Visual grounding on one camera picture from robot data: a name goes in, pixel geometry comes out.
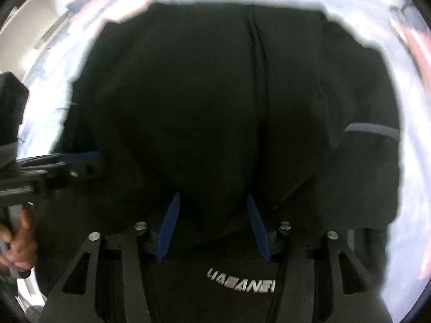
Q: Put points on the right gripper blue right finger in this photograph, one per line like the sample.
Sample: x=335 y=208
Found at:
x=259 y=230

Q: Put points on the grey left sleeve forearm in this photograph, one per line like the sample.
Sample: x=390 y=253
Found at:
x=8 y=154

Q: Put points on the black hooded jacket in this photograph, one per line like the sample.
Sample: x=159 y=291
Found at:
x=218 y=103

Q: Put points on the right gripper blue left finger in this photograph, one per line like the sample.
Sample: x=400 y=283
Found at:
x=167 y=228

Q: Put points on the grey pink patterned bedsheet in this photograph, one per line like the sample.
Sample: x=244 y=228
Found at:
x=395 y=26

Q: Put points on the person's left hand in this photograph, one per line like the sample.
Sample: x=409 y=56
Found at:
x=22 y=254

